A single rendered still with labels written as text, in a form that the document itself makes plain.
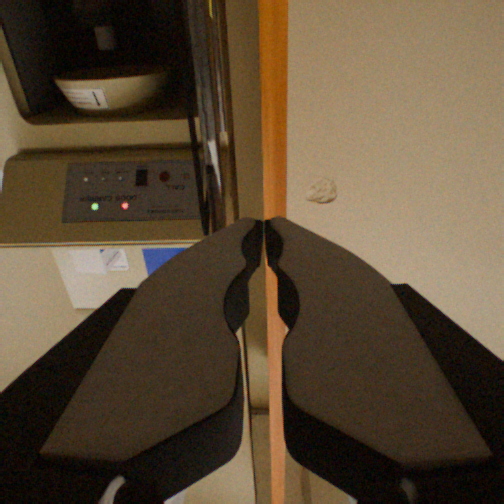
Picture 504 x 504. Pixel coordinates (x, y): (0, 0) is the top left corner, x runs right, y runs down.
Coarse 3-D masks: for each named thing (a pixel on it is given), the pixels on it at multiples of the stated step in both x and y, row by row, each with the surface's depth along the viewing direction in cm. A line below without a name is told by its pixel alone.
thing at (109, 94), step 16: (64, 80) 52; (80, 80) 51; (96, 80) 51; (112, 80) 51; (128, 80) 52; (144, 80) 53; (160, 80) 56; (80, 96) 53; (96, 96) 52; (112, 96) 53; (128, 96) 53; (144, 96) 55; (160, 96) 58; (80, 112) 57; (96, 112) 55; (112, 112) 55; (128, 112) 55
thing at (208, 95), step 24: (192, 0) 18; (192, 24) 18; (192, 48) 19; (216, 72) 37; (216, 96) 29; (216, 120) 25; (216, 144) 22; (216, 168) 22; (216, 192) 23; (216, 216) 24
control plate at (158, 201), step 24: (72, 168) 52; (96, 168) 52; (120, 168) 52; (144, 168) 52; (168, 168) 51; (192, 168) 51; (72, 192) 51; (96, 192) 51; (120, 192) 51; (144, 192) 51; (168, 192) 51; (192, 192) 50; (72, 216) 50; (96, 216) 50; (120, 216) 50; (144, 216) 50; (168, 216) 50; (192, 216) 50
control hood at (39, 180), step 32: (32, 160) 53; (64, 160) 53; (96, 160) 52; (128, 160) 52; (224, 160) 51; (0, 192) 52; (32, 192) 52; (64, 192) 51; (0, 224) 51; (32, 224) 51; (64, 224) 50; (96, 224) 50; (128, 224) 50; (160, 224) 50; (192, 224) 49
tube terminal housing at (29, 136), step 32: (224, 0) 52; (0, 32) 49; (224, 32) 52; (0, 64) 49; (224, 64) 51; (0, 96) 51; (192, 96) 67; (224, 96) 50; (32, 128) 53; (64, 128) 53; (96, 128) 53; (128, 128) 53; (160, 128) 53; (64, 256) 65; (128, 256) 64; (96, 288) 68
